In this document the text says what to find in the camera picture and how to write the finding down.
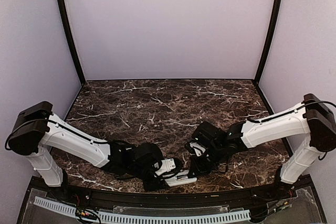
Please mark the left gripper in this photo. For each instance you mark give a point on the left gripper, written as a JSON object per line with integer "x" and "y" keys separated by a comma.
{"x": 153, "y": 186}

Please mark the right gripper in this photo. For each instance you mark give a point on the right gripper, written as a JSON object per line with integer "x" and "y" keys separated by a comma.
{"x": 197, "y": 169}

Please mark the AA battery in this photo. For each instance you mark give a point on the AA battery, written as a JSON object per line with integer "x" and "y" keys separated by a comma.
{"x": 181, "y": 177}

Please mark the white remote control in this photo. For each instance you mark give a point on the white remote control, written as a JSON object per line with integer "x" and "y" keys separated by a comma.
{"x": 172, "y": 182}

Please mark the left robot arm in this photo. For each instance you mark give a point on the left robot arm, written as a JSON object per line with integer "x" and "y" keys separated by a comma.
{"x": 37, "y": 128}

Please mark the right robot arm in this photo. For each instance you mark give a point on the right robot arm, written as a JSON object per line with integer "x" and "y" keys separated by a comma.
{"x": 312, "y": 117}

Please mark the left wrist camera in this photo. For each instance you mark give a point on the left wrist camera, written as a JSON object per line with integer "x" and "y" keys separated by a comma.
{"x": 167, "y": 168}

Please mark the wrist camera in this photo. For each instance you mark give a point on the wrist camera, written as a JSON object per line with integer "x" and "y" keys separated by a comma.
{"x": 167, "y": 168}
{"x": 195, "y": 149}

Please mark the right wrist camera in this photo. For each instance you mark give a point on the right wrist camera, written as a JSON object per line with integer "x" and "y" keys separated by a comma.
{"x": 195, "y": 149}

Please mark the black front rail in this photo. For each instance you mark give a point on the black front rail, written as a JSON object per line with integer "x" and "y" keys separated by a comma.
{"x": 104, "y": 199}

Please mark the white slotted cable duct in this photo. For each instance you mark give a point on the white slotted cable duct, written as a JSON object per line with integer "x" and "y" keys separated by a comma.
{"x": 104, "y": 216}

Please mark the right black frame post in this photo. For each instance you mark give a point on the right black frame post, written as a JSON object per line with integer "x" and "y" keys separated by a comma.
{"x": 268, "y": 40}

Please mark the black frame post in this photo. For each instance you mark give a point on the black frame post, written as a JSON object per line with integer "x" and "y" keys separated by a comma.
{"x": 268, "y": 40}
{"x": 70, "y": 41}

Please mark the left black frame post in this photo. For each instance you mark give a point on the left black frame post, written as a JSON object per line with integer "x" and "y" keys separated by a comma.
{"x": 70, "y": 41}

